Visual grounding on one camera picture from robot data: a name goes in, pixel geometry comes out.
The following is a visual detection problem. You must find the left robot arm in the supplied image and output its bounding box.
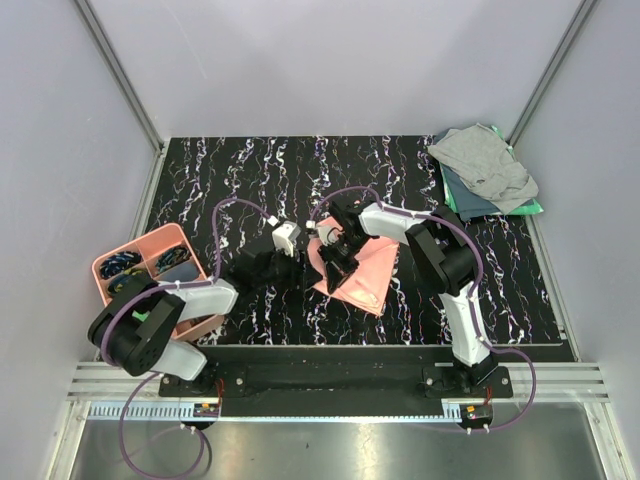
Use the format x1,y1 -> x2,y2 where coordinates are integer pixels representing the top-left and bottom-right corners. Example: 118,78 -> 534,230
87,250 -> 313,396

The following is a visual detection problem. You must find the aluminium frame post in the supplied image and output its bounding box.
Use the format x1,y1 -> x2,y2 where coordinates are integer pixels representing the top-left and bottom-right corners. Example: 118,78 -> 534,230
71,0 -> 164,151
508,0 -> 600,147

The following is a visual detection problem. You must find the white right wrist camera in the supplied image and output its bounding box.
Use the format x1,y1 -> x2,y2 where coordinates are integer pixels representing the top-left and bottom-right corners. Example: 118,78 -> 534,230
305,217 -> 342,245

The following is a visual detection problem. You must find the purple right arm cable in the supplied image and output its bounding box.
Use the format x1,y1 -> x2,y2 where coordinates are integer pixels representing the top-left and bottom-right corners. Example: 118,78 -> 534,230
309,186 -> 539,434

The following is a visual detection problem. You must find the dark blue folded cloth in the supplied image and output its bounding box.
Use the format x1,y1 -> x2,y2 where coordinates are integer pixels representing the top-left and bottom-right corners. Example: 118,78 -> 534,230
440,165 -> 500,221

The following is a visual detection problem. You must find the grey cable duct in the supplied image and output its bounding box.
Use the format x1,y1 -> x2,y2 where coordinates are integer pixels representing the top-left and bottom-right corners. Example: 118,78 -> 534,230
88,400 -> 464,423

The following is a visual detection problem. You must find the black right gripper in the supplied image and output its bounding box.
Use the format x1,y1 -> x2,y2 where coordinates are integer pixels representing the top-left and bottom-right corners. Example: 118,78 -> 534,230
318,233 -> 371,294

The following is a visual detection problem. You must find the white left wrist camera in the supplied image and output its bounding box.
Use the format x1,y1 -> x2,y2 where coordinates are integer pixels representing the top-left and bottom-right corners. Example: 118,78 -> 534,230
271,221 -> 302,257

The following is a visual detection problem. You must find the grey cloth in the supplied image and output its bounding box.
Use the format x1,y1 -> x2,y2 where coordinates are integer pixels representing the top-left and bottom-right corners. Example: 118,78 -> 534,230
428,123 -> 539,214

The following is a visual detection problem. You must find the aluminium front rail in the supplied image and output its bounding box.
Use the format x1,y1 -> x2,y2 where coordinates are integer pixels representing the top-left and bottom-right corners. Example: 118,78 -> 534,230
67,363 -> 608,405

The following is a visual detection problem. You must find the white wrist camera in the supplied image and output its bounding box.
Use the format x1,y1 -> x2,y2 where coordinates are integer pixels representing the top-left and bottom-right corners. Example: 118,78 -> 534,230
271,221 -> 302,257
305,217 -> 342,245

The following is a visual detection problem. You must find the pink compartment tray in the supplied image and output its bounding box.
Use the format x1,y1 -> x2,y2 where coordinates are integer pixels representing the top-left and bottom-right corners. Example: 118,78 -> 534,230
91,223 -> 225,342

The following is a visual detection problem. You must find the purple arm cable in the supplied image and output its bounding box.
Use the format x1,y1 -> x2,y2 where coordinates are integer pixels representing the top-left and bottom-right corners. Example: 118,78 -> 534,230
309,186 -> 539,434
102,197 -> 279,474

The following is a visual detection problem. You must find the pink satin napkin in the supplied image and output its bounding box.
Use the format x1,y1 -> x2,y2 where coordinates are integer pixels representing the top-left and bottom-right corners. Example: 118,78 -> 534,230
307,201 -> 399,316

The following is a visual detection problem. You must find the aluminium frame post left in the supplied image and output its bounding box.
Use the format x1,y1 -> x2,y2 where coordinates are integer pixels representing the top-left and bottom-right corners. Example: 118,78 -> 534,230
71,0 -> 164,151

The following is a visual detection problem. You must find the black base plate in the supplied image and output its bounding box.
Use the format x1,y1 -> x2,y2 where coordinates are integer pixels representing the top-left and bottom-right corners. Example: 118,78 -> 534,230
159,346 -> 514,411

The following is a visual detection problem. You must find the blue patterned item in tray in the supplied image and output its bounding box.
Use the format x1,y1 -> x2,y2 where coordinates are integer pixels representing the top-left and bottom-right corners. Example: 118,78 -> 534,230
98,250 -> 142,280

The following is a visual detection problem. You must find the green item in tray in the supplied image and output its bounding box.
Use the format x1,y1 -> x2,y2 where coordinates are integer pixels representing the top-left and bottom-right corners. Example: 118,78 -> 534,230
132,311 -> 149,322

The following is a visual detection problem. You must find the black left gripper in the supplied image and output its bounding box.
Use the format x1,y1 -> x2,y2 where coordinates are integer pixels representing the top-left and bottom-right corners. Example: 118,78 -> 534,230
254,241 -> 322,292

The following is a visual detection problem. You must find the aluminium frame post right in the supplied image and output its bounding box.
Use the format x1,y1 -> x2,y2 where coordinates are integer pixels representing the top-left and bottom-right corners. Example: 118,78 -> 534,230
508,0 -> 600,147

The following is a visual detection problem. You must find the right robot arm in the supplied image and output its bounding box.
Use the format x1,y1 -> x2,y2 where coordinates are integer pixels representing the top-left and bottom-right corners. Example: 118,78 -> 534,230
319,201 -> 497,397

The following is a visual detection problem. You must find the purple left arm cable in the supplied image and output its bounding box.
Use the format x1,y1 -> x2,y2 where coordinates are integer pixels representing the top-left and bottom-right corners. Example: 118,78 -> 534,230
102,197 -> 279,474

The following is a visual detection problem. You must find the green mat under cloths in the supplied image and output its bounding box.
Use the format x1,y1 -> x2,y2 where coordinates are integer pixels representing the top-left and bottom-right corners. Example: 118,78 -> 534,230
440,124 -> 542,220

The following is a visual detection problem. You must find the dark blue cloth in tray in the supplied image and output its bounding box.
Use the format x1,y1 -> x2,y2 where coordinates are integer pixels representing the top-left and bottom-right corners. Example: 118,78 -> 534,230
158,262 -> 200,282

